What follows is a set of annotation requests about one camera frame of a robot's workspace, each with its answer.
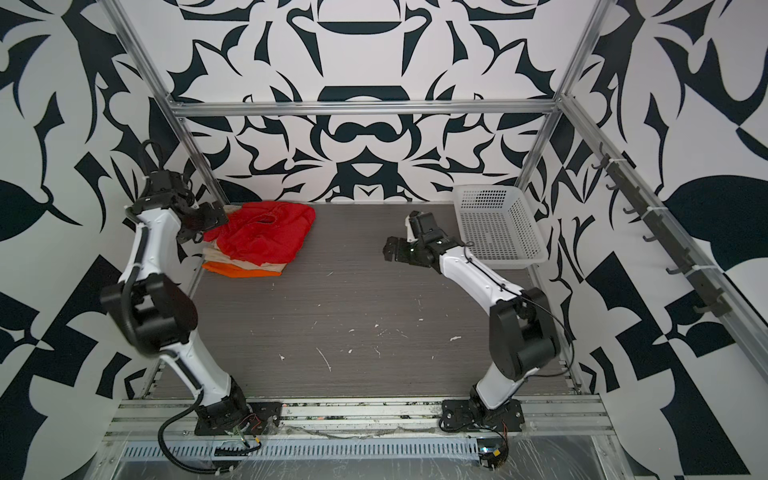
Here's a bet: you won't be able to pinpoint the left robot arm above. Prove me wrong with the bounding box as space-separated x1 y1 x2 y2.
100 170 251 431

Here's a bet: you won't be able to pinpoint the orange shorts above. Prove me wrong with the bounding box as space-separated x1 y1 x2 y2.
202 262 285 278

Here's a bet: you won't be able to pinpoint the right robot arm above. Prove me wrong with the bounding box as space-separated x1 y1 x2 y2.
383 211 562 415

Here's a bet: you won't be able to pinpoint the beige shorts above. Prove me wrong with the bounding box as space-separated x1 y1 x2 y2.
203 201 295 267

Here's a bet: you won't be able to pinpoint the wall hook rail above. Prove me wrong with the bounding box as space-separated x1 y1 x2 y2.
594 147 733 318

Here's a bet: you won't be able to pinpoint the white laundry basket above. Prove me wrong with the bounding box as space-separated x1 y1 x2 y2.
453 185 548 269

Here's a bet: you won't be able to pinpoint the white slotted cable duct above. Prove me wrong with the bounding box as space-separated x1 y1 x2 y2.
119 436 484 463

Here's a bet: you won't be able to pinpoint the black corrugated cable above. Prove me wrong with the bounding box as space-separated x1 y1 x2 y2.
157 389 265 476

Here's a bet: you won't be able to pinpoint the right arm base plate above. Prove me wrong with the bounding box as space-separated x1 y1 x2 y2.
438 399 525 433

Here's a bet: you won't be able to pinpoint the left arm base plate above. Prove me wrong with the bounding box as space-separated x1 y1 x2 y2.
194 401 283 437

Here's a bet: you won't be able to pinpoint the red shorts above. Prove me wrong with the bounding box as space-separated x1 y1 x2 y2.
203 201 316 265

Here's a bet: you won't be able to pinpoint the aluminium frame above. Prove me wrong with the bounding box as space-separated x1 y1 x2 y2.
98 0 768 480

